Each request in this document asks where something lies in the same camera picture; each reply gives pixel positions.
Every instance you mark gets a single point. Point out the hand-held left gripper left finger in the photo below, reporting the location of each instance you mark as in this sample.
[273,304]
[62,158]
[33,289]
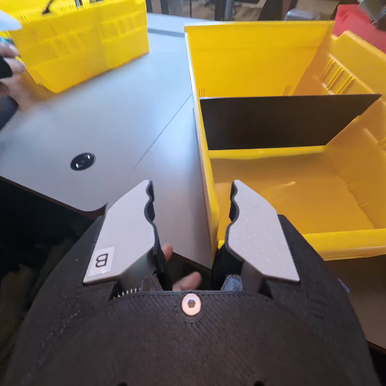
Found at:
[120,229]

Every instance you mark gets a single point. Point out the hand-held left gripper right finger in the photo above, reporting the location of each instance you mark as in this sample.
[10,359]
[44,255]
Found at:
[259,235]

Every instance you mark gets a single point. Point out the large yellow plastic bin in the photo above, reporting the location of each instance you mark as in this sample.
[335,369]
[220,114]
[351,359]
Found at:
[286,196]

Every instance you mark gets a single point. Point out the red plastic bin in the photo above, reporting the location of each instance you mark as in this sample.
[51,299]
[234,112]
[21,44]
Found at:
[355,27]

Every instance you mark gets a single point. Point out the person's left hand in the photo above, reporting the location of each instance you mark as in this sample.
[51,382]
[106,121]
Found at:
[188,282]

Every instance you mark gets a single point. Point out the black bin divider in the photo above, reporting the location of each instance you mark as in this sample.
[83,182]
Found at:
[271,123]

